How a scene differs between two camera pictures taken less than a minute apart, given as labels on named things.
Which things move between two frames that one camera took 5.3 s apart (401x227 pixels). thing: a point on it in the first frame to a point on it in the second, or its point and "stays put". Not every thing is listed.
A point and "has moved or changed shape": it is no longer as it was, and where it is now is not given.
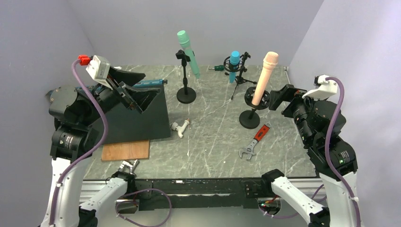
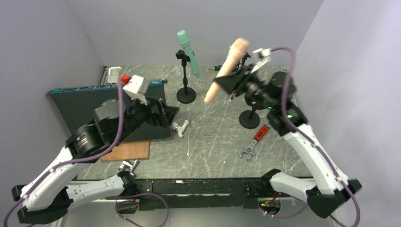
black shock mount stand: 250,119 stays put
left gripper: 140,98 to 166,113
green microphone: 184,39 stays put
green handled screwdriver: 218,67 stays put
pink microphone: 270,59 has moved or changed shape
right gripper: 286,93 to 230,82
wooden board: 126,151 stays put
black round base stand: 186,95 stays put
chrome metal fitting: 126,166 stays put
